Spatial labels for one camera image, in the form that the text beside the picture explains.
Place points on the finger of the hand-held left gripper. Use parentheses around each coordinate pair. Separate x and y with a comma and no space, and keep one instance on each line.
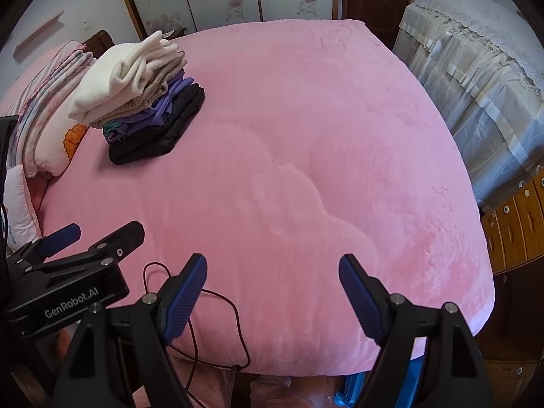
(63,236)
(123,238)

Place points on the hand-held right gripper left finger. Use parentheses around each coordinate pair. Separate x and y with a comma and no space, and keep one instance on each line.
(185,301)

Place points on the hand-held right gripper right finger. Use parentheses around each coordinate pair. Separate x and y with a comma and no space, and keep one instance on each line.
(361,301)

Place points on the white fluffy cardigan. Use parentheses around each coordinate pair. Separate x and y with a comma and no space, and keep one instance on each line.
(114,85)

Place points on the pink printed pillow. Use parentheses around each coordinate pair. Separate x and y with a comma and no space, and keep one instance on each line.
(19,208)

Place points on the blue plastic stool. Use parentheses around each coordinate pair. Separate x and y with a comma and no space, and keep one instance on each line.
(416,374)

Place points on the folded black garment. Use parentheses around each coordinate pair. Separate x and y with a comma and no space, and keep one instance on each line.
(161,140)

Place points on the folded teal garment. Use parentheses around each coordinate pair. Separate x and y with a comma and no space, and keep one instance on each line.
(111,126)

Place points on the folded pink printed quilt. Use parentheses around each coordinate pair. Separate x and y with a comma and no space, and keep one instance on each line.
(46,106)

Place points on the folded purple garment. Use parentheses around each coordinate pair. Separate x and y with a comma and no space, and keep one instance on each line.
(170,102)

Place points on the folded beige knitted sweater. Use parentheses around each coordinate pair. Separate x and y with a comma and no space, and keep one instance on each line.
(157,91)

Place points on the pink fleece bed blanket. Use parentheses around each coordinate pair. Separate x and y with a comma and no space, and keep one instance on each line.
(297,157)

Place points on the wooden drawer cabinet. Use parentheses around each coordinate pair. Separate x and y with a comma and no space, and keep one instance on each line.
(514,233)

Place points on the dark wooden headboard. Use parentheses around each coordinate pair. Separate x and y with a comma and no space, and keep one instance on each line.
(100,42)

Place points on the dark wooden nightstand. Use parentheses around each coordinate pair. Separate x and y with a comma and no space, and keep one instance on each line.
(176,33)

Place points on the white lace covered furniture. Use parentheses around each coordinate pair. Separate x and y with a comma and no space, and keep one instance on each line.
(480,93)

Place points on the dark wooden door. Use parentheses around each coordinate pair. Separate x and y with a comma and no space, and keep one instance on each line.
(382,0)

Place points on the wooden wall shelf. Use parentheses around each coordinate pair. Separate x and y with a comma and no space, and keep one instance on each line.
(38,32)

